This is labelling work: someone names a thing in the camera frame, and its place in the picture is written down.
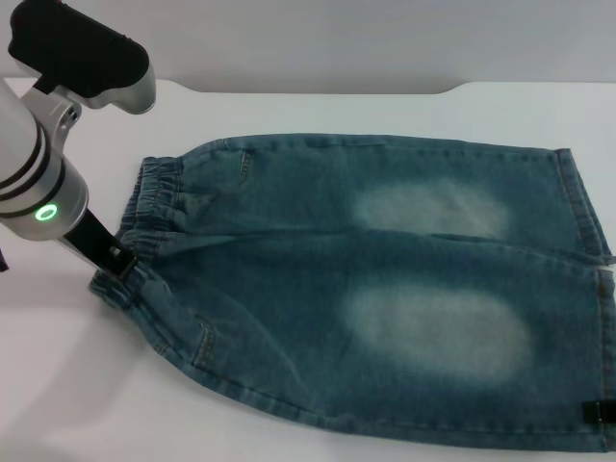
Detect black left wrist camera housing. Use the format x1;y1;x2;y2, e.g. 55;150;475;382
7;0;158;116

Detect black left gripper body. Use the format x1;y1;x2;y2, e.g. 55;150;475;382
64;207;127;276

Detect blue denim shorts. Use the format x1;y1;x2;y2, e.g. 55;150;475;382
89;136;616;440

